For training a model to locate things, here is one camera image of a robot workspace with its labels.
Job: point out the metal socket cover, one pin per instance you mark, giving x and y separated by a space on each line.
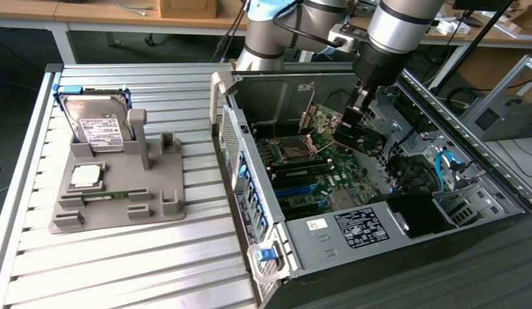
318 143

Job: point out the green RAM stick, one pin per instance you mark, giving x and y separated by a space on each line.
115 194

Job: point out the graphics card with metal bracket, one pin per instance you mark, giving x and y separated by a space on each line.
325 119

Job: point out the grey computer tower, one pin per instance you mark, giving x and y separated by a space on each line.
515 122

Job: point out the silver hard disk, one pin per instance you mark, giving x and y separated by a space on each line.
94 109

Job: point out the silver CPU chip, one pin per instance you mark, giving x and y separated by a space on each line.
86 176

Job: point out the green motherboard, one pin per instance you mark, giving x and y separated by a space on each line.
356 174

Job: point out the grey plastic parts rack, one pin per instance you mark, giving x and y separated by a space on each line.
119 174

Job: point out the flat white box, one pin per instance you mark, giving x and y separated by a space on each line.
461 29

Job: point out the open black PC case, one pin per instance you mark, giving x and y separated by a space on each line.
420 257

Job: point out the silver perforated disk bay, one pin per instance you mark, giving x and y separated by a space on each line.
391 124

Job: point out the grey power supply unit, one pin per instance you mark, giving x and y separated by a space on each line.
325 244

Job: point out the CPU socket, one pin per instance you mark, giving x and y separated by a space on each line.
293 149

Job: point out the black slanted tripod pole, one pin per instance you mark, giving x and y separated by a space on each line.
477 38

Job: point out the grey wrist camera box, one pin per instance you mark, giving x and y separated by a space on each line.
345 32

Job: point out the blue expansion slot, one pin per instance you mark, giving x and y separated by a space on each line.
296 191

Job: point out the black monitor with stand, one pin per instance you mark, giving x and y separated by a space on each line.
472 19

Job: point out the silver slotted disk bay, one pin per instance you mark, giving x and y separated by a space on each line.
463 206

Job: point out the cluttered wooden desk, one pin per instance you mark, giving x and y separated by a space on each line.
506 38

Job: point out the brown cardboard box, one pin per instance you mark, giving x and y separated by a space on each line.
189 8

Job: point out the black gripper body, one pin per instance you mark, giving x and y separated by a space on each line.
377 67

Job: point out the blue disk carrier bracket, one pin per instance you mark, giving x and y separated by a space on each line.
72 90

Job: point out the blue case latch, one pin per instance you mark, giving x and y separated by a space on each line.
265 256

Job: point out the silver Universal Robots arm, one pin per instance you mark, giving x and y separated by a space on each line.
265 35

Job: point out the wooden desk with grey frame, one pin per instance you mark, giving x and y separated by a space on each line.
34 13

